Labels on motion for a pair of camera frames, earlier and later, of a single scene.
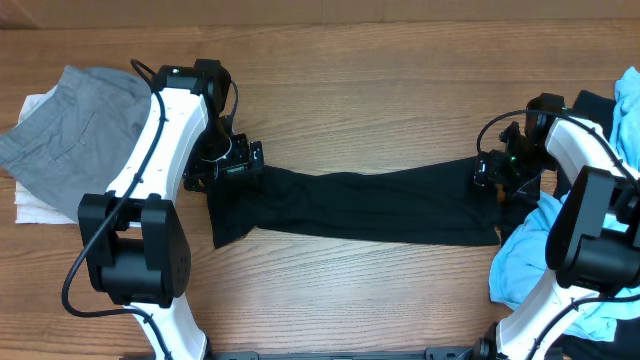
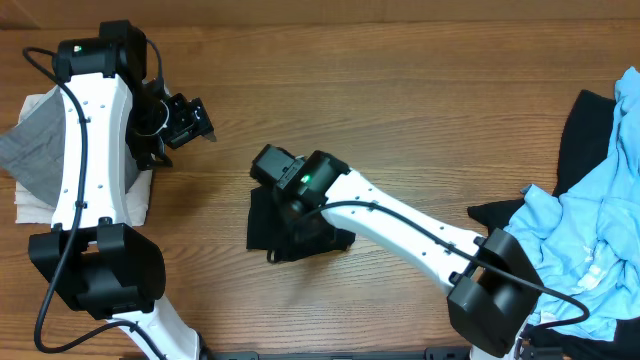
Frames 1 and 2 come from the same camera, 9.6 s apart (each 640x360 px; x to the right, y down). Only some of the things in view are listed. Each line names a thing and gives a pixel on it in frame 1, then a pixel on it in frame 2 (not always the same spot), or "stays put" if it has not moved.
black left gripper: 241,161 → 192,120
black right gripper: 490,170 → 305,229
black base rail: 435,353 stays put
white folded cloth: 29,209 stays put
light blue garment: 523,275 stays put
